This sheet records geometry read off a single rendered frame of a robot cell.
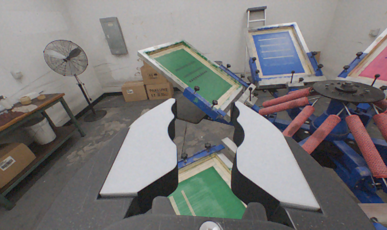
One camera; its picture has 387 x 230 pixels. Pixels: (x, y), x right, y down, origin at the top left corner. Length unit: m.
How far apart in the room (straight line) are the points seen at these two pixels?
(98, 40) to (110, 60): 0.51
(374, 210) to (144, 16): 4.31
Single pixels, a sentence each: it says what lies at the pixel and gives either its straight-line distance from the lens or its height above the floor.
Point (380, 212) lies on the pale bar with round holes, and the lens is 0.81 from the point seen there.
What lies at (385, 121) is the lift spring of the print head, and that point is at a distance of 1.15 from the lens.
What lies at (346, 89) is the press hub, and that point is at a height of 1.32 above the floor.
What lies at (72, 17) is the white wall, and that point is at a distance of 5.12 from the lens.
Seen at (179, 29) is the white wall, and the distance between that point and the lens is 4.18.
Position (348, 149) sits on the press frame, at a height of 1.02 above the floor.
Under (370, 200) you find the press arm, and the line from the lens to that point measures 1.18.
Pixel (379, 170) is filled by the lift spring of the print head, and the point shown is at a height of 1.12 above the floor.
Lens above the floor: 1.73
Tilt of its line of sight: 32 degrees down
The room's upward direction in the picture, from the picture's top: 7 degrees counter-clockwise
